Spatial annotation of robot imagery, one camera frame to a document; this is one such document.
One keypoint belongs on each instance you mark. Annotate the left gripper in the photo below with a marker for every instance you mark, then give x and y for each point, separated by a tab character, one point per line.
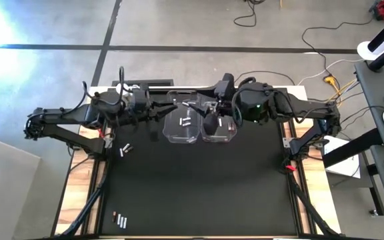
142	105

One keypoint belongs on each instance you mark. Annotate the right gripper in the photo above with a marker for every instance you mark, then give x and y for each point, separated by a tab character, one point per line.
225	105

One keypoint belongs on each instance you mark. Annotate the clear plastic bin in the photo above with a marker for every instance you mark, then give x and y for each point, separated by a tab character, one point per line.
225	136
172	136

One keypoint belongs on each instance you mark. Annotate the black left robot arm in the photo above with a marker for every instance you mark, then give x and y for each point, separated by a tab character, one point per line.
65	115

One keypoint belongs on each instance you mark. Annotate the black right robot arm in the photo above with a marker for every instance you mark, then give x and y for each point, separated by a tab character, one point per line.
312	108

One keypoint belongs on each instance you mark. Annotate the dark battery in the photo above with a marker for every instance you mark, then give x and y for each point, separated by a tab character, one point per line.
129	150

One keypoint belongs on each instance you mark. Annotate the small red tag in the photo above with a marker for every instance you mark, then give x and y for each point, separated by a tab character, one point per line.
290	168

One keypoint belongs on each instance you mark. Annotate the yellow power plug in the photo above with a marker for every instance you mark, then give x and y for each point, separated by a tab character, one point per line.
329	79

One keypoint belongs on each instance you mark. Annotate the white flat box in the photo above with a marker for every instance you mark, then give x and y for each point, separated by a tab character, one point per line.
342	163

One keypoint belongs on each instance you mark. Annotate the grey flat panel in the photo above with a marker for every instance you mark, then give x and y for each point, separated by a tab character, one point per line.
5	186

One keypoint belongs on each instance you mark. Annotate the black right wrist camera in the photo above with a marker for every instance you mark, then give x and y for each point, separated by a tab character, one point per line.
224	85

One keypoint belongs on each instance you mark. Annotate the black desk support frame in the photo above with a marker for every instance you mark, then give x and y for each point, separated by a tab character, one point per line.
352	148

